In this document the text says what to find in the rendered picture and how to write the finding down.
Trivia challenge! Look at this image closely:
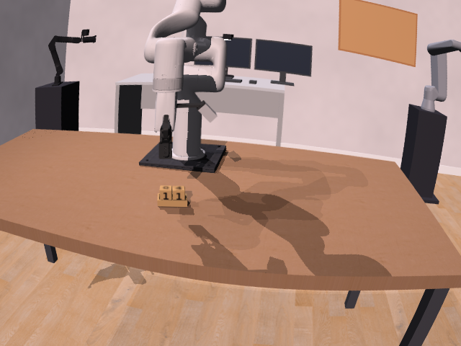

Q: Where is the tan wooden calendar cube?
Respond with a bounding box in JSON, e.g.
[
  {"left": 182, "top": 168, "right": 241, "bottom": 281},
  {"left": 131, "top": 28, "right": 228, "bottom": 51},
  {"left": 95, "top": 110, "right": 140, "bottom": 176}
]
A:
[
  {"left": 160, "top": 185, "right": 172, "bottom": 200},
  {"left": 172, "top": 186, "right": 185, "bottom": 200}
]

